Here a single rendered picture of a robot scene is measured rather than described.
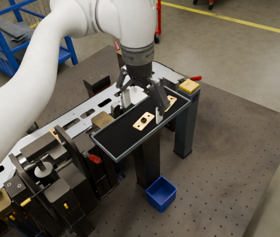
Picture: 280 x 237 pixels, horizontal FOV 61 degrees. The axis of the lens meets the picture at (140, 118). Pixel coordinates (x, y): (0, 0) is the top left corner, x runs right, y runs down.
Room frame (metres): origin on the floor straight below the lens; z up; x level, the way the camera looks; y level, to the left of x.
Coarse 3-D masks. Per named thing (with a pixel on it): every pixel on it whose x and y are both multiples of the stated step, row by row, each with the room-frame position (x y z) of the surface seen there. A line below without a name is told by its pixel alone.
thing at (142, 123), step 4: (144, 116) 0.59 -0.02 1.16; (152, 116) 0.59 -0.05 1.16; (140, 120) 0.57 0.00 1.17; (144, 120) 0.57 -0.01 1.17; (148, 120) 0.57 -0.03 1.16; (136, 124) 0.56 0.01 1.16; (140, 124) 0.56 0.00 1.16; (144, 124) 0.56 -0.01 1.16; (136, 128) 0.54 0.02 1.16; (140, 128) 0.54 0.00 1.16
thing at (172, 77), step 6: (168, 72) 0.98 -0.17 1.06; (174, 72) 0.98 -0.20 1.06; (168, 78) 0.94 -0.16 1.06; (174, 78) 0.93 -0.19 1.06; (168, 84) 0.92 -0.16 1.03; (174, 84) 0.89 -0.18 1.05; (174, 90) 0.89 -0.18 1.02; (174, 120) 0.90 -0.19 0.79; (168, 126) 0.92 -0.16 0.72; (174, 126) 0.90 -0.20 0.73
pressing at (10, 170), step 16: (160, 64) 1.15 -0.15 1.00; (128, 80) 1.03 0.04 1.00; (96, 96) 0.93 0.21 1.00; (112, 96) 0.91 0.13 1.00; (80, 112) 0.82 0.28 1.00; (96, 112) 0.81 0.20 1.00; (48, 128) 0.74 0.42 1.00; (80, 128) 0.72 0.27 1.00; (16, 144) 0.66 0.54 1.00; (0, 176) 0.51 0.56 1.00
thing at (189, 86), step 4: (188, 80) 0.78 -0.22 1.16; (180, 84) 0.76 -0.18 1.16; (184, 84) 0.76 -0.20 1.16; (188, 84) 0.75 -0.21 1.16; (192, 84) 0.75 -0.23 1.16; (196, 84) 0.75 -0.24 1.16; (184, 88) 0.73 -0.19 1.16; (188, 88) 0.73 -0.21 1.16; (192, 88) 0.72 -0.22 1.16; (196, 88) 0.73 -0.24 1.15; (188, 92) 0.72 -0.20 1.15
